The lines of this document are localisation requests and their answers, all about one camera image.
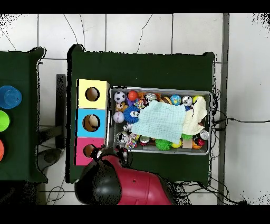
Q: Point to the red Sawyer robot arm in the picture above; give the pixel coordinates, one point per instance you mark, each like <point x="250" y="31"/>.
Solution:
<point x="137" y="186"/>

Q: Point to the shallow metal mesh bin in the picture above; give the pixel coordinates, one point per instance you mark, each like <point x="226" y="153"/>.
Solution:
<point x="164" y="91"/>

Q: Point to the wooden box with three holes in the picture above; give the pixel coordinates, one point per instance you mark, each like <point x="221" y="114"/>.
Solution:
<point x="84" y="126"/>

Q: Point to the blue fuzzy toy with eyes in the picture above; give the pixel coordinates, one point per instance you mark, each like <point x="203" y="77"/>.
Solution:
<point x="129" y="115"/>

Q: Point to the orange ball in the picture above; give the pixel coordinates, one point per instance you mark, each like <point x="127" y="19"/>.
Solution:
<point x="132" y="95"/>

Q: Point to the white baseball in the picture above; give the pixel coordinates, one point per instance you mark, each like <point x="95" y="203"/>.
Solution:
<point x="118" y="117"/>

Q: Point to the black and white soccer ball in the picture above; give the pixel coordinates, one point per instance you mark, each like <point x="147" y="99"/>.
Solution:
<point x="119" y="97"/>

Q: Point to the light blue muslin cloth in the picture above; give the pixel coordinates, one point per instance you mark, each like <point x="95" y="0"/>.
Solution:
<point x="160" y="120"/>

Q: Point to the globe print ball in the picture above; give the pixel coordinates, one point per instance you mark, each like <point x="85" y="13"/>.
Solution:
<point x="175" y="99"/>

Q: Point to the green spiky ball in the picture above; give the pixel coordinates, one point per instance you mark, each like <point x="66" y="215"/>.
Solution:
<point x="163" y="145"/>

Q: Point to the dark green tablecloth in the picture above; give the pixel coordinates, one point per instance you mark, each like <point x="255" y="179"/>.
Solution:
<point x="19" y="69"/>
<point x="147" y="69"/>

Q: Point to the cream muslin cloth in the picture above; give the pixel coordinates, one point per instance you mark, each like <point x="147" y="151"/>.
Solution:
<point x="194" y="120"/>

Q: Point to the yellow ball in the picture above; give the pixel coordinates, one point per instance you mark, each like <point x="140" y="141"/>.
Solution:
<point x="196" y="98"/>

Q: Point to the blue plastic cup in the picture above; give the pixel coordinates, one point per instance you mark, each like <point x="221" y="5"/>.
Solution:
<point x="10" y="97"/>

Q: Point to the green plastic cup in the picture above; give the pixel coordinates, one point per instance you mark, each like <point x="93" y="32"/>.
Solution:
<point x="3" y="121"/>

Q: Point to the orange plastic cup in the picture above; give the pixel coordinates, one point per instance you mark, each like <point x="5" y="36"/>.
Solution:
<point x="1" y="150"/>

